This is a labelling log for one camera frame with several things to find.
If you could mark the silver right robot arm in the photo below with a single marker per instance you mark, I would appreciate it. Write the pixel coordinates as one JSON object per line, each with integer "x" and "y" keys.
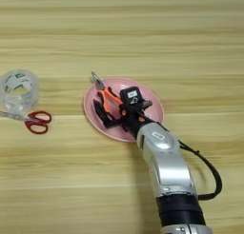
{"x": 170, "y": 168}

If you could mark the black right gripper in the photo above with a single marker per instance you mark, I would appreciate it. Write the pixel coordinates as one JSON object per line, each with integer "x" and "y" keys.
{"x": 133, "y": 122}

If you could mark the orange black needle-nose pliers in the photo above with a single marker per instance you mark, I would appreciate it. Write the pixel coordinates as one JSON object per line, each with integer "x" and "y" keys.
{"x": 108, "y": 96}

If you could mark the black box with white label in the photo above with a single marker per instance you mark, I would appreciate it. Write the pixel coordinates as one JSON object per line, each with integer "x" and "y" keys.
{"x": 131, "y": 96}

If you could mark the clear tape roll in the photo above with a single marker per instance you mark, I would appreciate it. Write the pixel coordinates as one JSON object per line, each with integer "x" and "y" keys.
{"x": 19, "y": 96}

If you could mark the pink round plate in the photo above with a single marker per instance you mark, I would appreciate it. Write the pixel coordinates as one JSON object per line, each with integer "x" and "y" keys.
{"x": 152, "y": 111}

